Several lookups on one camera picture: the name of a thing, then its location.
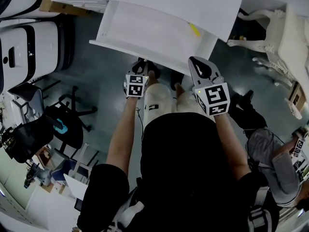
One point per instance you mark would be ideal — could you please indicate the blue seat chair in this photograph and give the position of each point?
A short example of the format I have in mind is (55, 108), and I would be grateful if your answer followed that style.
(60, 170)

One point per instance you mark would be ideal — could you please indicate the person's right leg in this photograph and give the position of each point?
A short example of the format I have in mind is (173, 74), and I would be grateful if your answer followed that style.
(179, 91)

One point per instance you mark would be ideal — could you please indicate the person's left leg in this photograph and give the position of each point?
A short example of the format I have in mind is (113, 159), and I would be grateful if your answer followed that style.
(152, 78)

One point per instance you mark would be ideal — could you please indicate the grey metal frame chair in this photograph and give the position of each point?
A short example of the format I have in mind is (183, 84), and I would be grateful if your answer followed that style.
(26, 92)

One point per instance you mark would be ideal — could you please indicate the wide white desk drawer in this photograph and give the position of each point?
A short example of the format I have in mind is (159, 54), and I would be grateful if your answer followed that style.
(144, 28)

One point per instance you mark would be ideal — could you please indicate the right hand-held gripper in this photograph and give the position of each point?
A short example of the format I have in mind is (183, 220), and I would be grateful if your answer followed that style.
(214, 98)

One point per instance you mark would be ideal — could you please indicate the teal cloth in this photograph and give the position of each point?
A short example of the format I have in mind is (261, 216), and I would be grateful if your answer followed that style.
(61, 128)

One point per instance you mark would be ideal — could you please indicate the person's black shoe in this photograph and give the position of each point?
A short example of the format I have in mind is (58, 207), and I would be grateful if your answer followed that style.
(155, 68)
(175, 78)

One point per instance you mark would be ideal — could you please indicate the person's black shirt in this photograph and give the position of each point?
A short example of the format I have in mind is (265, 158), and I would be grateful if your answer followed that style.
(183, 173)

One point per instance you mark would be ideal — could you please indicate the person's right forearm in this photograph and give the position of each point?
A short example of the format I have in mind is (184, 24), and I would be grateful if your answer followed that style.
(231, 146)

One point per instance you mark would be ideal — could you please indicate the cream ornate dressing table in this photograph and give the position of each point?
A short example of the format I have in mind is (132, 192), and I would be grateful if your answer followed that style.
(292, 45)

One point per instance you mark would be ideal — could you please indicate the black office chair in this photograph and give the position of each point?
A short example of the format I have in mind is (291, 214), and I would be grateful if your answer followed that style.
(26, 139)

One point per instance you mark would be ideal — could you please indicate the person's left forearm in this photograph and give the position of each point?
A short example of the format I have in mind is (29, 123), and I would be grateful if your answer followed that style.
(120, 139)

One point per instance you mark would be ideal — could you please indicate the small white desk drawer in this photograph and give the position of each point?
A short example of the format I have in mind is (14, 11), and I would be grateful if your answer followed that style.
(82, 5)

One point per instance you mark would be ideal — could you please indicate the brown cardboard box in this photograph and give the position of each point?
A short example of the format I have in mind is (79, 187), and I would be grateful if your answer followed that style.
(60, 7)

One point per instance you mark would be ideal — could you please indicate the person's beige shorts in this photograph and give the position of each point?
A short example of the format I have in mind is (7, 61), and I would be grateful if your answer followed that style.
(164, 98)

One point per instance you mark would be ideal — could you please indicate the person's black right shoe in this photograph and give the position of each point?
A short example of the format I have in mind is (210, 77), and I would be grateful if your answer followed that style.
(175, 78)

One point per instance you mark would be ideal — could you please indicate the person's black left shoe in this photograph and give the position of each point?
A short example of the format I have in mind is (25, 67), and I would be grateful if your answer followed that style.
(155, 68)

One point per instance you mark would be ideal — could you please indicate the person's leg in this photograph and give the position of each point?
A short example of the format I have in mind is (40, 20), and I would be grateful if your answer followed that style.
(179, 91)
(152, 78)

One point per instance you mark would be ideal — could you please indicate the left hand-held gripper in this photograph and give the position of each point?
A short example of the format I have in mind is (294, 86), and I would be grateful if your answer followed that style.
(136, 88)

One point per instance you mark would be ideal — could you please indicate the white table panel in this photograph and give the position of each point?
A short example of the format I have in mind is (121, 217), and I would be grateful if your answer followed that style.
(77, 186)

